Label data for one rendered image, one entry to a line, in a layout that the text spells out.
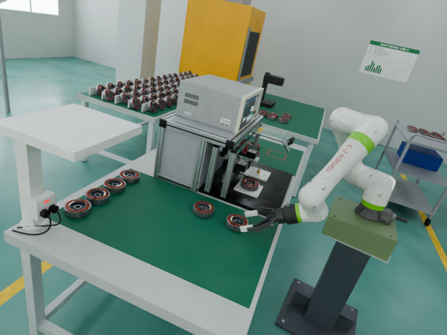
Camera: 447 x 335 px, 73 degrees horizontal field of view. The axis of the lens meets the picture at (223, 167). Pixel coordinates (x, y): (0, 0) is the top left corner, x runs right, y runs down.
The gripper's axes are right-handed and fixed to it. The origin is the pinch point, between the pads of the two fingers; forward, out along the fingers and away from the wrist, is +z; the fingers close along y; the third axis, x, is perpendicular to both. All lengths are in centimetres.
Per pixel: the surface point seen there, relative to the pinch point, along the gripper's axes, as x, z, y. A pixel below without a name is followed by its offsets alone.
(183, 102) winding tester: -61, 24, -36
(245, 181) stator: -5.8, 4.4, -36.6
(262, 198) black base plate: 4.8, -4.1, -31.7
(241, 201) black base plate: -0.9, 5.7, -21.7
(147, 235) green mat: -16.0, 35.9, 26.9
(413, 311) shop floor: 138, -81, -69
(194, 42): -124, 124, -407
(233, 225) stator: -1.7, 4.6, 5.2
